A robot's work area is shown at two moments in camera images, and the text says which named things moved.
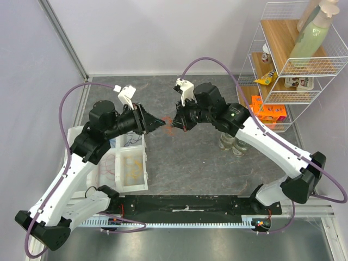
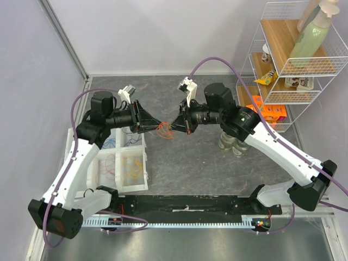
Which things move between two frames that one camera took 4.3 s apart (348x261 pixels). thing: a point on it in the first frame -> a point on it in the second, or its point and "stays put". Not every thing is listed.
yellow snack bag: x=268 y=78 stays put
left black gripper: x=145 y=122 stays put
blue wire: x=113 y=142 stays put
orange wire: x=168 y=129 -> x=166 y=131
